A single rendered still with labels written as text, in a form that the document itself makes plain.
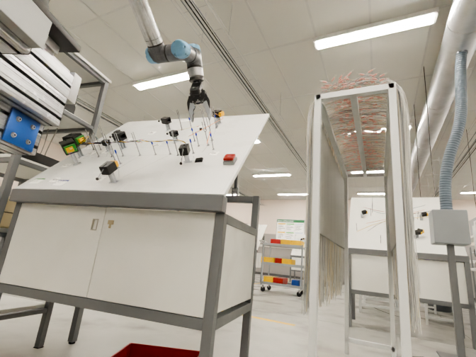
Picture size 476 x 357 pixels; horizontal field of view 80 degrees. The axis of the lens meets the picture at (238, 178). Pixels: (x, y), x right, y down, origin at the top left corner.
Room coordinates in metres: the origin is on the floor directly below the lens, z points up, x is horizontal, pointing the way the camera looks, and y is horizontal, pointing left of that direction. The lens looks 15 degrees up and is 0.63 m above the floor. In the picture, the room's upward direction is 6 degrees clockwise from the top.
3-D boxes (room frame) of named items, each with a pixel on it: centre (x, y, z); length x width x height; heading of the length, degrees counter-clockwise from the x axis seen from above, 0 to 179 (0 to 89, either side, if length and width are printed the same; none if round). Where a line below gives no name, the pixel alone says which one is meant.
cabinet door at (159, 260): (1.25, 0.34, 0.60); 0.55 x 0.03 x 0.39; 72
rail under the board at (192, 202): (1.32, 0.60, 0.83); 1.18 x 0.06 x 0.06; 72
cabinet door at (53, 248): (1.42, 0.86, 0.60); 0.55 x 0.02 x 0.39; 72
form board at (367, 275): (3.55, -2.09, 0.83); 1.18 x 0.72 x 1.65; 63
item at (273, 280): (6.29, -1.10, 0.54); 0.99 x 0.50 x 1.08; 65
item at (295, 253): (9.96, -2.72, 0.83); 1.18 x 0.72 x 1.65; 63
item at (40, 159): (1.73, 1.38, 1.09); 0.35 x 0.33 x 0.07; 72
